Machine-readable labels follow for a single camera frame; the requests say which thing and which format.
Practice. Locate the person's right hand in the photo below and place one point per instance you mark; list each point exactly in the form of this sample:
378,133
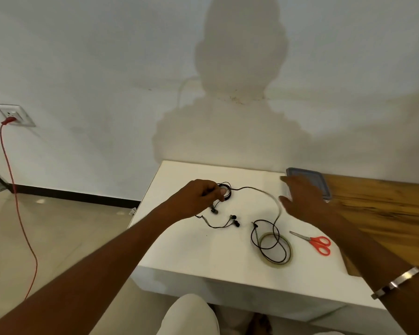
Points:
310,205

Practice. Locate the person's left hand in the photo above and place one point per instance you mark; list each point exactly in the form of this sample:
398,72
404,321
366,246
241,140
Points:
192,200

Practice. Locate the container with grey lid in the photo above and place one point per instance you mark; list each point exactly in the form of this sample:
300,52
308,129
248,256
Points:
323,184

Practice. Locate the clear tape roll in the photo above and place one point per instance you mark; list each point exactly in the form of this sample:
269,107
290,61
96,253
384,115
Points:
276,264

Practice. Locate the person's right forearm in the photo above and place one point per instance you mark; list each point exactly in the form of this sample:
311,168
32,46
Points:
387,275

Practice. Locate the person's left forearm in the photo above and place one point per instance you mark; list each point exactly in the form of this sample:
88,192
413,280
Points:
90,279

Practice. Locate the person's white trousers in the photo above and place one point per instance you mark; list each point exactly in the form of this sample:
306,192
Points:
188,315

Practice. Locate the person's right foot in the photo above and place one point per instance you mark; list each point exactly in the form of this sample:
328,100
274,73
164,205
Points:
260,326

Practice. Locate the small clear plastic scrap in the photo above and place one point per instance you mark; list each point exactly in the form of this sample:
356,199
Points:
132,211

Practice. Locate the brown wooden board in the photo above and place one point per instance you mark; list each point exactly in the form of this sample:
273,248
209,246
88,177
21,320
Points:
387,223

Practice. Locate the black skirting board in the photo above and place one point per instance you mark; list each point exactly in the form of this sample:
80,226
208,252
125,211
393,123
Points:
73,196

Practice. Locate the white wall socket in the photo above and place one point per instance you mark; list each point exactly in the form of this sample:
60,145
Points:
19,111

